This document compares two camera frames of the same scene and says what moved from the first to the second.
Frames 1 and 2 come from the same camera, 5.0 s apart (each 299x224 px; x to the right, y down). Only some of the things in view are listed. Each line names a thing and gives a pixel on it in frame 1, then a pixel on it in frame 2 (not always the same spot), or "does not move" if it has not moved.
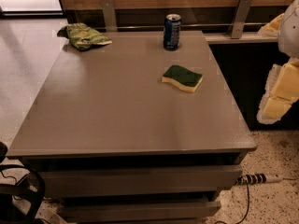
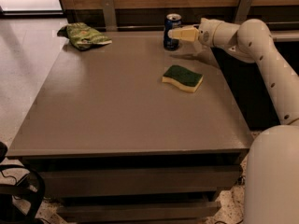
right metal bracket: (244, 8) does not move
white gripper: (290, 35) → (206, 33)
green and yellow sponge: (182, 77) does not move
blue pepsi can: (172, 32) does not move
